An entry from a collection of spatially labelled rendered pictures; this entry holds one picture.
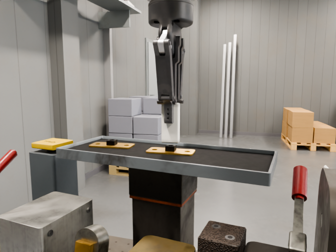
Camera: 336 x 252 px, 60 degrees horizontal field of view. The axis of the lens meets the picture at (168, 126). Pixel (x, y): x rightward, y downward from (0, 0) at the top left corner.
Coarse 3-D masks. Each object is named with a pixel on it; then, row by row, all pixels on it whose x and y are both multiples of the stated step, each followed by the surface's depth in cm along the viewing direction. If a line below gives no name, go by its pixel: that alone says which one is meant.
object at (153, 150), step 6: (168, 144) 52; (174, 144) 52; (150, 150) 52; (156, 150) 52; (162, 150) 52; (168, 150) 51; (174, 150) 51; (180, 150) 52; (186, 150) 52; (192, 150) 52
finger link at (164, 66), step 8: (168, 40) 43; (168, 48) 44; (160, 56) 45; (168, 56) 44; (160, 64) 45; (168, 64) 45; (160, 72) 46; (168, 72) 45; (160, 80) 46; (168, 80) 46; (160, 88) 47; (168, 88) 46; (160, 96) 47
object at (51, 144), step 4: (40, 140) 62; (44, 140) 62; (48, 140) 62; (52, 140) 62; (56, 140) 62; (60, 140) 62; (64, 140) 62; (68, 140) 62; (72, 140) 63; (32, 144) 60; (36, 144) 60; (40, 144) 59; (44, 144) 59; (48, 144) 58; (52, 144) 58; (56, 144) 59; (60, 144) 60; (64, 144) 61; (40, 148) 59; (44, 148) 59; (48, 148) 58; (52, 148) 58
